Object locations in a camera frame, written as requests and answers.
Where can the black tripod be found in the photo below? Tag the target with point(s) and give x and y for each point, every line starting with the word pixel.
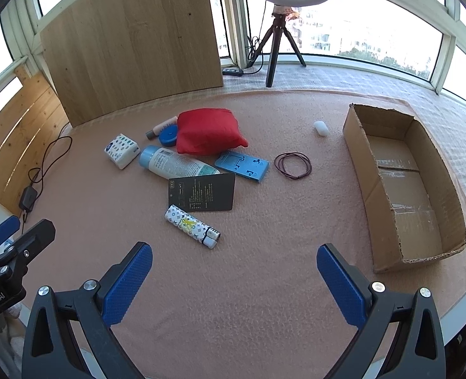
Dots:
pixel 272 67

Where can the large light wooden board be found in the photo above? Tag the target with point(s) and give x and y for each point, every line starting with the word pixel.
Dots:
pixel 130 39

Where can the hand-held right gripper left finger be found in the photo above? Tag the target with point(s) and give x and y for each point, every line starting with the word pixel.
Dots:
pixel 128 280

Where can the light blue spray bottle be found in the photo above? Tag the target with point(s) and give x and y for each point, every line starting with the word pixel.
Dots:
pixel 169 162

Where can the black power strip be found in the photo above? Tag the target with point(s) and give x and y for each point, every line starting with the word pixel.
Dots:
pixel 233 72

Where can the wooden plank panel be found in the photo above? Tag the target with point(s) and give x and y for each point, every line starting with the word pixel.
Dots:
pixel 19 126

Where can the pink cosmetic tube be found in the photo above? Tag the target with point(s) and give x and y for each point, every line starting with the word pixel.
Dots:
pixel 164 126

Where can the black printed card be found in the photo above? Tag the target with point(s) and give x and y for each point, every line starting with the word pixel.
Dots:
pixel 201 193

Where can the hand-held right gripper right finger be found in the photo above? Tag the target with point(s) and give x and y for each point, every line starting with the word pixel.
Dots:
pixel 341 284

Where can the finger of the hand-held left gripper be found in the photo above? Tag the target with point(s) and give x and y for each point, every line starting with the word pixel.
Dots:
pixel 35 239
pixel 3 232

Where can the blue folding phone stand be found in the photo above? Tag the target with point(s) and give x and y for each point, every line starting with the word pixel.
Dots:
pixel 237 164

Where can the white dotted tissue pack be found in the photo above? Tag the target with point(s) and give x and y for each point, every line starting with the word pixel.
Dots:
pixel 122 150

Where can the cardboard box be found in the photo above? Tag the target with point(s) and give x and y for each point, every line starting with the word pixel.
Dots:
pixel 407 189

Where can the red fabric pouch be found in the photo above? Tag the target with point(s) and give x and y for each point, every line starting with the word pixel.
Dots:
pixel 209 130

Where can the small white plastic cap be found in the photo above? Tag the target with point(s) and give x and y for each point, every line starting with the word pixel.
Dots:
pixel 320 128

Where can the white patterned lighter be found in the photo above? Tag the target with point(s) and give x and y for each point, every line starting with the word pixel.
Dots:
pixel 189 225

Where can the white window frame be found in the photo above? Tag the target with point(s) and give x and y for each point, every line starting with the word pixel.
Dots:
pixel 235 27

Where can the black power adapter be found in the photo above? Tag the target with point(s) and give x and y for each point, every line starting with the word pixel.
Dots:
pixel 27 199

